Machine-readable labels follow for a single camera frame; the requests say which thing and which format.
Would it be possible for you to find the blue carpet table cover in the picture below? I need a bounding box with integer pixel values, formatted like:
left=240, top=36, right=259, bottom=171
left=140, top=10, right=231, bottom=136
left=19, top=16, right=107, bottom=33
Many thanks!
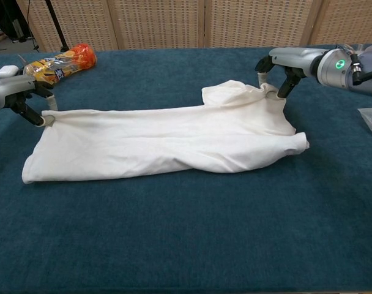
left=0, top=45, right=372, bottom=294

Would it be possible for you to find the black tripod stand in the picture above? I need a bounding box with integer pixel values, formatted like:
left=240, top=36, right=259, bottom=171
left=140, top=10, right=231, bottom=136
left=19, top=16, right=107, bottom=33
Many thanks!
left=45, top=0, right=69, bottom=53

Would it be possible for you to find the wicker folding screen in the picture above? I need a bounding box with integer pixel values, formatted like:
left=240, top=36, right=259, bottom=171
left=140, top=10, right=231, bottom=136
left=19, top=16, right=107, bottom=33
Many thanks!
left=17, top=0, right=372, bottom=53

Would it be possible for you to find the white t-shirt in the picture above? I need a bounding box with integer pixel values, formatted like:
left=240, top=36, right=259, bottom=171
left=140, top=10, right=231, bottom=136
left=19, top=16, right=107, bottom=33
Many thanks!
left=22, top=79, right=311, bottom=184

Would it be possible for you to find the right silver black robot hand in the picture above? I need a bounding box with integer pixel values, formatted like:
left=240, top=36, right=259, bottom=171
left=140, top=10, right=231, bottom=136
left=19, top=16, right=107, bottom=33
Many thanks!
left=255, top=47, right=324, bottom=100

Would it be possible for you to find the orange yellow plastic bottle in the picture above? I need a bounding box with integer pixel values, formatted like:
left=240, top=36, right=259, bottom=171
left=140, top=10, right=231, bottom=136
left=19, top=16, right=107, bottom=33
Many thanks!
left=23, top=43, right=97, bottom=84

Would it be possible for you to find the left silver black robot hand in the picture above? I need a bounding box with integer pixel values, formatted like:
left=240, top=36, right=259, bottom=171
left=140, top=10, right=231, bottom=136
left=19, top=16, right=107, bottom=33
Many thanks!
left=0, top=75, right=58, bottom=127

